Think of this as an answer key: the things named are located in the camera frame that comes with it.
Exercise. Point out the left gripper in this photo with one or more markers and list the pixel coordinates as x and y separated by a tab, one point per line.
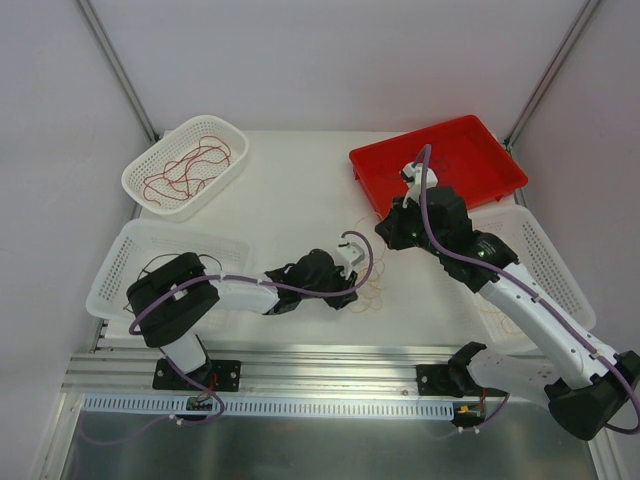
342	291

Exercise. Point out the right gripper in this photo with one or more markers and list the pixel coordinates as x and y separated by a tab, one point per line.
396	226

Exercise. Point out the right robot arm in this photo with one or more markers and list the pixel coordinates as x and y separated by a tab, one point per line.
583	382

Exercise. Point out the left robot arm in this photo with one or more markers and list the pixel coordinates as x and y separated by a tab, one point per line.
168	301

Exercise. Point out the red plastic tray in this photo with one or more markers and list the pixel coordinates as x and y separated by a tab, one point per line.
465	156

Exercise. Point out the white perforated basket right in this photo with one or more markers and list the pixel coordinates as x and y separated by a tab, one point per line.
520	230

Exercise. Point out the white perforated basket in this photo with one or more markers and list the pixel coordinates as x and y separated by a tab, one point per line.
144	245
187	167
520	230

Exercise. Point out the white perforated basket near left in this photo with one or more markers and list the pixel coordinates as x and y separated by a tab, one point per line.
144	245

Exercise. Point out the white perforated basket far left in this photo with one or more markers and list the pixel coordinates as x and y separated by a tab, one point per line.
187	167

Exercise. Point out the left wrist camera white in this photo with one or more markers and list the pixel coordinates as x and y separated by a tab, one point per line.
348	255

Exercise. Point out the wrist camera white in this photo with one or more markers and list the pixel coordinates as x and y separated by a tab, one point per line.
348	255
413	178

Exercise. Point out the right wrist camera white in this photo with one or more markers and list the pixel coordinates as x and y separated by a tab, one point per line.
413	178

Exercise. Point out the white slotted cable duct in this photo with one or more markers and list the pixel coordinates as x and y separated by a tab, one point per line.
189	405

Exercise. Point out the aluminium mounting rail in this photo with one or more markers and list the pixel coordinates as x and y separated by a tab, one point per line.
297	370

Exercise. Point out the right frame post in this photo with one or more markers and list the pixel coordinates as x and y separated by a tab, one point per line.
570	40

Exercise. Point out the frame post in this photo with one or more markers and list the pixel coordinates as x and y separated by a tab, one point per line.
570	40
101	37

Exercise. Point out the left frame post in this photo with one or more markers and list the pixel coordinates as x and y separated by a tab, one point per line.
101	37

